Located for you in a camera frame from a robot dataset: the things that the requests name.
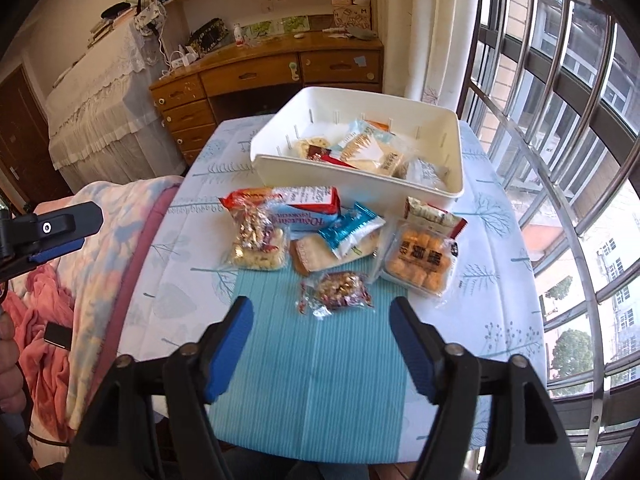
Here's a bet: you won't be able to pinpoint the clear bag of white candies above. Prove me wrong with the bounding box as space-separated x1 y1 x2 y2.
291 134 333 161

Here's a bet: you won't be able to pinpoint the light blue patterned packet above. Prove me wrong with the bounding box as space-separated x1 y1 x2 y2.
332 119 388 161

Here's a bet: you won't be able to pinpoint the white power strip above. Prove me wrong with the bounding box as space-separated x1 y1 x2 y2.
167 47 198 67

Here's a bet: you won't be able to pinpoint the person's left hand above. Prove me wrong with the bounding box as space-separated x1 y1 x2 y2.
0 310 28 411

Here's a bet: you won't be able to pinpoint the blue popcorn packet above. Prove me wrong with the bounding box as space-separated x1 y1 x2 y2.
270 186 343 233

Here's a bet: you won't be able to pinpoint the wooden desk with drawers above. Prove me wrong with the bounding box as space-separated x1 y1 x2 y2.
149 30 385 166

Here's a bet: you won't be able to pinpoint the dark nut snack packet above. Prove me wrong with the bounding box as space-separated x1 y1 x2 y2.
297 270 375 318

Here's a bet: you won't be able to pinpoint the white plastic bin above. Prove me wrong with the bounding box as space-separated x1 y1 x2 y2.
249 86 465 200

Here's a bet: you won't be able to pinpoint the teal striped table mat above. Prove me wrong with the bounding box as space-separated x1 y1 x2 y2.
207 260 408 463

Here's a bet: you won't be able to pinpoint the green printed cards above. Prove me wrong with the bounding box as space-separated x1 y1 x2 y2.
248 15 311 38

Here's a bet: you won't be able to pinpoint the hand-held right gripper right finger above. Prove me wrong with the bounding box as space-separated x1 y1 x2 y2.
389 296 583 480

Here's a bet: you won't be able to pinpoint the clear plastic snack packet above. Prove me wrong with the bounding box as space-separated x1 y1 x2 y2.
402 156 449 191

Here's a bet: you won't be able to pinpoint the patterned hanging pouch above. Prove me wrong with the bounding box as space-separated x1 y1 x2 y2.
134 2 163 31

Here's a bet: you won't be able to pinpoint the clear bag of gold-wrapped candies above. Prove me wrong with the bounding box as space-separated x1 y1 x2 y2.
219 187 292 272

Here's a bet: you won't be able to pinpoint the salmon pink cloth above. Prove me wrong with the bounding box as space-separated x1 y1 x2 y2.
0 262 71 441

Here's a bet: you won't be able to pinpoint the pastel patterned blanket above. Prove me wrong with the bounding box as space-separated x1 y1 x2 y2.
10 175 183 431

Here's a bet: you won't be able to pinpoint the lace-covered cabinet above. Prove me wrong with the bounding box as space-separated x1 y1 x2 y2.
46 19 188 193

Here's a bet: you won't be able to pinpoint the black patterned bag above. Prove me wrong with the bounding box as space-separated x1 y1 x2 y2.
186 18 231 56

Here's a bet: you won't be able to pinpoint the metal window grille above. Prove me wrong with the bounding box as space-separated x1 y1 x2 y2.
457 0 640 461

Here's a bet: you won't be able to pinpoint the yellow cakes tray packet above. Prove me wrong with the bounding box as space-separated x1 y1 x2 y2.
381 196 468 298

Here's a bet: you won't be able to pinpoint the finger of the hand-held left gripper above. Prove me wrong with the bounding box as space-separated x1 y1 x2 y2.
27 237 86 264
10 201 104 256

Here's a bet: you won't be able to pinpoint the tan cake packet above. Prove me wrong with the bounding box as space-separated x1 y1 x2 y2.
289 232 382 276

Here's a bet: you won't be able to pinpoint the brown wooden door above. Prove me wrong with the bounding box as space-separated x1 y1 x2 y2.
0 62 73 206

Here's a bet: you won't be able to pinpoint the white curtain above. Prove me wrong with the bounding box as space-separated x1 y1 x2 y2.
372 0 483 123

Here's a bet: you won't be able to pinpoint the small black box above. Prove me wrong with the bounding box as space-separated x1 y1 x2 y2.
44 324 71 348

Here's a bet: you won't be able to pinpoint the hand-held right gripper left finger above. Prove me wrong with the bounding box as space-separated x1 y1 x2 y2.
62 296 255 480

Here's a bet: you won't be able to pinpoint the blue and white snack packet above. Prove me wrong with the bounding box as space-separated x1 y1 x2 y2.
318 201 387 261

